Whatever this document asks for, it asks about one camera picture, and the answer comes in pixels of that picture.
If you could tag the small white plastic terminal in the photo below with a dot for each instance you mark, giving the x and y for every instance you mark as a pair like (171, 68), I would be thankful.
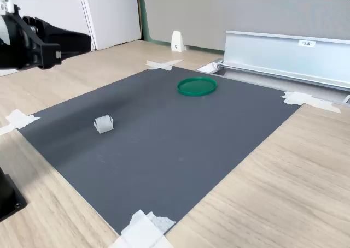
(104, 124)

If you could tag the round green lid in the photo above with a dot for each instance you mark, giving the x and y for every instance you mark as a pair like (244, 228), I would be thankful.
(197, 86)

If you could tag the white cabinet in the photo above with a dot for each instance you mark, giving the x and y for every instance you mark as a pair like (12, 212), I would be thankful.
(109, 13)

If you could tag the white tape strip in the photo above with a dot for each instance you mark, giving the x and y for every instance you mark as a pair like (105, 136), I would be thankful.
(142, 231)
(19, 119)
(303, 99)
(163, 64)

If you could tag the dark grey mat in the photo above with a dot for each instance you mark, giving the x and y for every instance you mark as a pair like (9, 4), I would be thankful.
(164, 149)

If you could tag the grey partition panel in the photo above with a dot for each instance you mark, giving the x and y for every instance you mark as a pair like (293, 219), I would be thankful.
(246, 7)

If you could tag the green partition frame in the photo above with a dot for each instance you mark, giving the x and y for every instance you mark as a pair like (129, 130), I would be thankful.
(145, 26)

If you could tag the small white bracket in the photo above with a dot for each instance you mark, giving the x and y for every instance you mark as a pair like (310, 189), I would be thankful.
(177, 41)

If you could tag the white label on duct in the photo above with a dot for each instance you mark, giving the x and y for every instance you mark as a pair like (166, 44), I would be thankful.
(306, 43)

